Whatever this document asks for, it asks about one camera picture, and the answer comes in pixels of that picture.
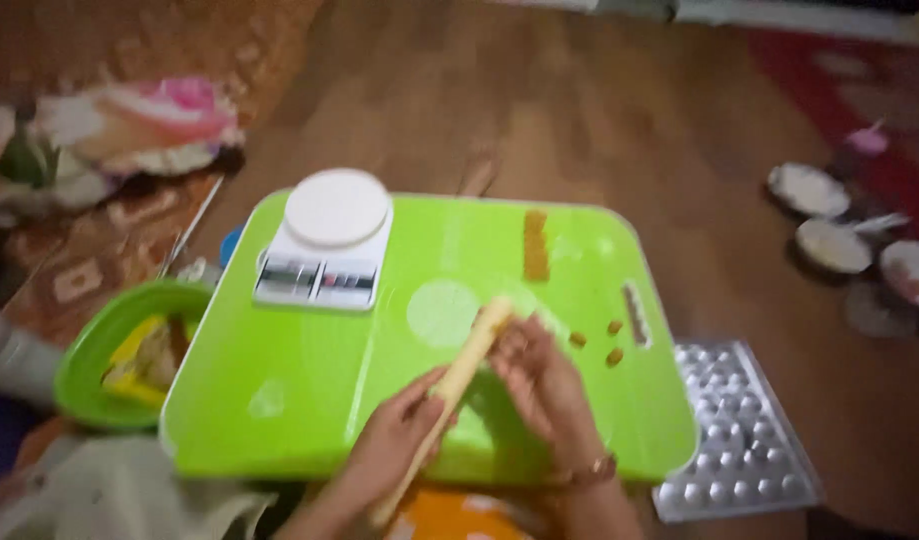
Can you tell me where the wooden rolling pin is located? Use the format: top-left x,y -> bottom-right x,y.
368,296 -> 516,528

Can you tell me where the person's orange clothing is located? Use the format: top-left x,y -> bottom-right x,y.
383,486 -> 537,540

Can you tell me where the pink and white cloth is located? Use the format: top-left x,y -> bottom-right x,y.
33,75 -> 247,180

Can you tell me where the brown patterned rug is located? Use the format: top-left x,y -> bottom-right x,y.
0,0 -> 327,354

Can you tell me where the red rug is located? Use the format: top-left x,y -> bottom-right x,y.
744,28 -> 919,245

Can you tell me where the white plate with spoon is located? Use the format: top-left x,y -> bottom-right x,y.
794,216 -> 874,276

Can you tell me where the white plate with food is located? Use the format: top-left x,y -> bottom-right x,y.
878,239 -> 919,317

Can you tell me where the flat round dough disc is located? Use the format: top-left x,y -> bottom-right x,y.
406,278 -> 482,349

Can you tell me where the white spoon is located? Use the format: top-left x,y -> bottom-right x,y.
851,212 -> 912,235

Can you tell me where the dimpled metal baking tray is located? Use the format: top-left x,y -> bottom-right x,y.
651,340 -> 825,525

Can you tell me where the lime green tray table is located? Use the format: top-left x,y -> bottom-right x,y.
158,189 -> 702,483

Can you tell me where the thin metal rod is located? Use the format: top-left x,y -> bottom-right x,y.
155,174 -> 225,280

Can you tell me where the row of brown filling pieces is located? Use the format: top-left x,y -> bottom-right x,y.
522,209 -> 552,284

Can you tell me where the green plastic bowl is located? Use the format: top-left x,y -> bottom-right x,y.
53,279 -> 214,434

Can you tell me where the dark round lid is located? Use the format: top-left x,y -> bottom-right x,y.
842,281 -> 919,339

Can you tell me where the gold bracelet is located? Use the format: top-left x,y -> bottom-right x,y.
555,453 -> 619,489

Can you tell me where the white round plate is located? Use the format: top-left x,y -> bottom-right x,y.
766,162 -> 852,220

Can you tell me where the white kitchen scale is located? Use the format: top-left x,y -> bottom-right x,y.
252,168 -> 395,313

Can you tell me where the yellow dough in bowl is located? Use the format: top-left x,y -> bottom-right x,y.
101,315 -> 192,408

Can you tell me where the pink small cup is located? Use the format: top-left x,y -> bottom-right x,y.
845,120 -> 891,157

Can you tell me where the person's right hand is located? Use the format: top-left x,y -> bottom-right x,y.
488,313 -> 618,477

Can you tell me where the person's left hand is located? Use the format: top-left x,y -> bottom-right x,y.
338,366 -> 462,514

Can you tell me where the blue small object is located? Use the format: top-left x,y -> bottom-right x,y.
218,225 -> 244,270

